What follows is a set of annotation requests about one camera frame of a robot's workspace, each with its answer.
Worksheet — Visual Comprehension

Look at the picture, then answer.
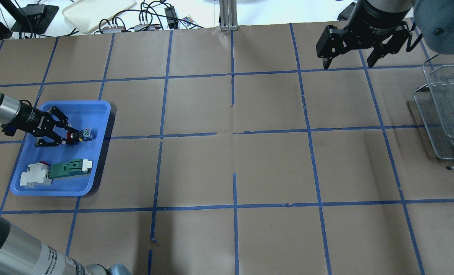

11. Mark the aluminium frame post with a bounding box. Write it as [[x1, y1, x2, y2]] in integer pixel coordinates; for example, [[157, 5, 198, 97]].
[[219, 0, 239, 31]]

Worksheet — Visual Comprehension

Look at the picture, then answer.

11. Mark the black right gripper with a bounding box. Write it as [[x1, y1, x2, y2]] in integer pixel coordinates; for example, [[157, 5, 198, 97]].
[[315, 2, 411, 70]]

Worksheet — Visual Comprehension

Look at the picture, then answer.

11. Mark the green terminal block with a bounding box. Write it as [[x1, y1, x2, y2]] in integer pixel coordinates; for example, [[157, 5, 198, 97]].
[[49, 159, 94, 180]]

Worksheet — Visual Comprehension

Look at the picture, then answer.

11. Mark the blue plastic tray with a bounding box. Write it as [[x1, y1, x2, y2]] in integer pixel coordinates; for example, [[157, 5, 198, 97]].
[[10, 100, 112, 197]]

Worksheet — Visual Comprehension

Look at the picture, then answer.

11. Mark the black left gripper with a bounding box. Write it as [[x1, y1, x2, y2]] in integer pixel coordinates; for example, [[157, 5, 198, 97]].
[[15, 101, 73, 148]]

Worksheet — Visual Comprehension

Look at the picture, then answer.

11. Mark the black monitor stand base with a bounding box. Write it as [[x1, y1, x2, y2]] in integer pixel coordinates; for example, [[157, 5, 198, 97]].
[[0, 0, 60, 35]]

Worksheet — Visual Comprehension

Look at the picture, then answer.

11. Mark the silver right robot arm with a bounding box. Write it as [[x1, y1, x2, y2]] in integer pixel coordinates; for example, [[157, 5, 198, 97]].
[[315, 0, 454, 69]]

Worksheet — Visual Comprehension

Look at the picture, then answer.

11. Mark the beige plastic tray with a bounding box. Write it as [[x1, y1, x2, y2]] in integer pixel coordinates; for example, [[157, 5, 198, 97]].
[[61, 0, 137, 34]]

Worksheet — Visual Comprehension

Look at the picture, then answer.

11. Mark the silver wire mesh shelf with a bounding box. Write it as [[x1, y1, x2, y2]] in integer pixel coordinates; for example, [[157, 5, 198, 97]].
[[414, 54, 454, 170]]

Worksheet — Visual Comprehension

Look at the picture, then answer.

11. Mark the white circuit breaker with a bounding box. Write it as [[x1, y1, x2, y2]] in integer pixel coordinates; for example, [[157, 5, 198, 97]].
[[19, 162, 52, 188]]

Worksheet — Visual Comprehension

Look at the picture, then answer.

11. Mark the black power adapter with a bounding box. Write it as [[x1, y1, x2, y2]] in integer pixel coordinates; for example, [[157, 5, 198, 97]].
[[164, 6, 179, 29]]

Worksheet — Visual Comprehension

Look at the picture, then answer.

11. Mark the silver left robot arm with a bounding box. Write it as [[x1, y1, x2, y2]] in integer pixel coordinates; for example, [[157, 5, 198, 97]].
[[0, 93, 130, 275]]

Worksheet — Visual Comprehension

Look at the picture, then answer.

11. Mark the red push button switch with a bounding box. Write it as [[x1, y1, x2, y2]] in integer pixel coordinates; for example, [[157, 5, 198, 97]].
[[66, 128, 95, 144]]

